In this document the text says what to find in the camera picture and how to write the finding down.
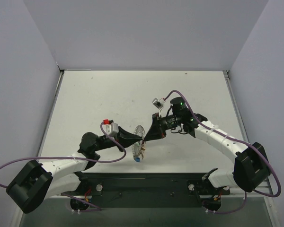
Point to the aluminium front rail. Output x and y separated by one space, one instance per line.
147 185

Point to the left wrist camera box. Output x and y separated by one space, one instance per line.
110 128

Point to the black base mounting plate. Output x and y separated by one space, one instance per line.
176 201

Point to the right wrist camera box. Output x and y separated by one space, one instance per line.
159 104

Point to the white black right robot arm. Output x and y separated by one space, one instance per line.
249 169

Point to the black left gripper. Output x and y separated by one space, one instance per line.
119 138

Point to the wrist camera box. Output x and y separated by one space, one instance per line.
159 104
110 128

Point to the steel key organiser ring disc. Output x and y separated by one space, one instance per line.
138 148

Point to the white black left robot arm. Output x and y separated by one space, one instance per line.
38 181

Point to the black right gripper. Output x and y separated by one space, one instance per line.
159 126

